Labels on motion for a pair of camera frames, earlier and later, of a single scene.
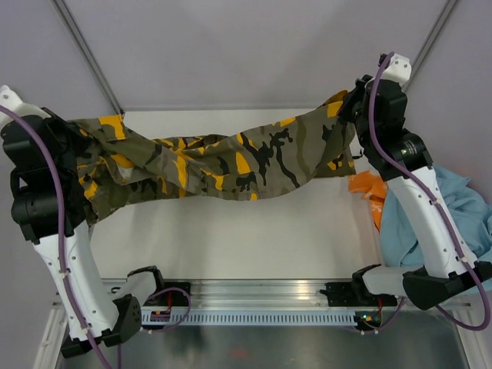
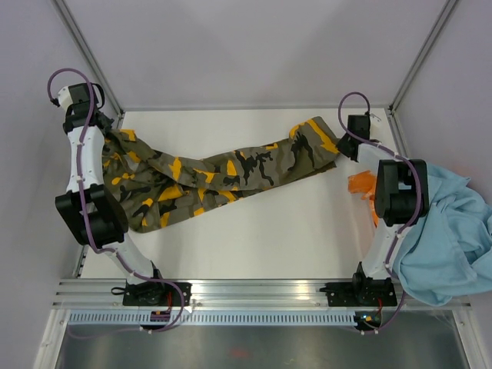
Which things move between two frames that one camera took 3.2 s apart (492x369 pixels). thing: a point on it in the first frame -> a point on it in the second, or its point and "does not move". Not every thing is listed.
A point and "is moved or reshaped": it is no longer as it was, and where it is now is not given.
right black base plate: x=350 y=294 does not move
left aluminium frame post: x=87 y=51 does not move
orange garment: x=375 y=188 does not move
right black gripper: x=353 y=96 -> x=341 y=144
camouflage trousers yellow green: x=118 y=170 is moved or reshaped
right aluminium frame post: x=431 y=38 does not move
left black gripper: x=80 y=141 -> x=109 y=123
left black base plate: x=171 y=298 does not move
